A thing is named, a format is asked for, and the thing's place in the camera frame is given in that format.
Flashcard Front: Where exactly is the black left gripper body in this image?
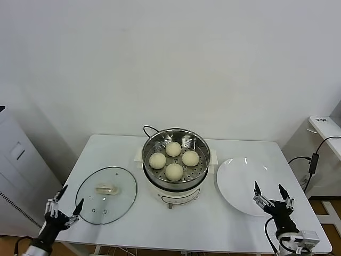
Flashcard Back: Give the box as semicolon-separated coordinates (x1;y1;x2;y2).
34;209;69;245

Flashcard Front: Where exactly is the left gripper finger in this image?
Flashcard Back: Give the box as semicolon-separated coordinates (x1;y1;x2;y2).
64;198;85;228
44;185;69;217

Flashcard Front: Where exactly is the white steamed baozi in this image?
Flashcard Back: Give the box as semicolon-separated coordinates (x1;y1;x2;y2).
165;163;184;181
149;153;167;170
181;150;200;167
165;141;182;157

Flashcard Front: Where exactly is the white round plate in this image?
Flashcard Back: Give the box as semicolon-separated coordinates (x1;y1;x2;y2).
216;157;283;217

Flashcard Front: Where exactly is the cream electric cooker base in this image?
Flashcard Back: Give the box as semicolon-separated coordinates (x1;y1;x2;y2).
134;146;218;209

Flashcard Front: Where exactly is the perforated steel steamer basket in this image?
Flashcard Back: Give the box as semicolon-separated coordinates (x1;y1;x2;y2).
141;128;211;189

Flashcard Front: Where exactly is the black power adapter cable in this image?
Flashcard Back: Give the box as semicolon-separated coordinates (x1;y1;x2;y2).
287;136;341;191

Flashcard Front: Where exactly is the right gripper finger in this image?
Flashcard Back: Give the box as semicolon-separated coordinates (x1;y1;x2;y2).
278;183;296;210
252;181;274;210

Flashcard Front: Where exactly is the black cooker power cord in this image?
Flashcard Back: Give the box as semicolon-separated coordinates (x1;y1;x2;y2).
143;125;160;138

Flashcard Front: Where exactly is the glass lid cream handle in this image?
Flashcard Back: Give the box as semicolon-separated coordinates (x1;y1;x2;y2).
75;166;137;226

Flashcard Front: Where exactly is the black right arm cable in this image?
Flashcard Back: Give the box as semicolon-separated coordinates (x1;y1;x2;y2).
264;216;280;254

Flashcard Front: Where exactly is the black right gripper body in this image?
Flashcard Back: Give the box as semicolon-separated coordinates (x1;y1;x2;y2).
263;198;299;235

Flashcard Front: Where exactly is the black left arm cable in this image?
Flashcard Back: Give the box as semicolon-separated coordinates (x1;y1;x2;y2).
14;237;33;254

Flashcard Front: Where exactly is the white grey cabinet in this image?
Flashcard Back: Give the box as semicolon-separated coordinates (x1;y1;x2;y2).
0;105;64;237

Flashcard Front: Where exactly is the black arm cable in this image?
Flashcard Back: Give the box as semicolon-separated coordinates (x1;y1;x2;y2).
264;216;280;254
14;237;33;254

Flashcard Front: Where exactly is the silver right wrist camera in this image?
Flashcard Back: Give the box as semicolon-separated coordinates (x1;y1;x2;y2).
294;230;320;250

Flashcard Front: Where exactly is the white side table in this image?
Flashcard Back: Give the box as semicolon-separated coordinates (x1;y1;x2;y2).
281;115;341;222

